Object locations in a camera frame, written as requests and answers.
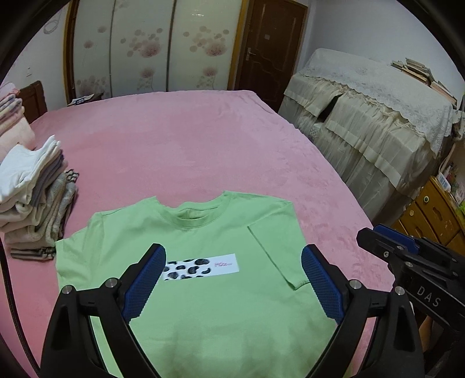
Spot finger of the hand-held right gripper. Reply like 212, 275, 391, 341
373, 224, 422, 253
356, 228, 409, 271

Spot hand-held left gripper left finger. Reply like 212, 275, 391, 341
40, 243, 168, 378

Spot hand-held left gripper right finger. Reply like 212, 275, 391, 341
301, 243, 425, 378

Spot green t-shirt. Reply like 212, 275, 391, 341
54, 190, 340, 378

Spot stack of folded clothes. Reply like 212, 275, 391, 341
0, 135, 81, 260

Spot yellow wooden drawer cabinet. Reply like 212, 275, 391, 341
398, 176, 465, 255

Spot cloth-covered furniture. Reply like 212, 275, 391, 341
278, 48, 460, 228

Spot pink bed blanket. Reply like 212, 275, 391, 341
0, 90, 415, 378

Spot stack of books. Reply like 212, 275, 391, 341
390, 57, 458, 108

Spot pile of pink folded blankets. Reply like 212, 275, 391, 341
0, 82, 37, 157

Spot brown wooden headboard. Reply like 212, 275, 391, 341
18, 81, 49, 124

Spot brown wooden door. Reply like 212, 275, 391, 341
227, 0, 309, 113

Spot floral sliding-door wardrobe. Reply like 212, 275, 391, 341
63, 0, 251, 106

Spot black cable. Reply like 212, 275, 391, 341
0, 240, 40, 378

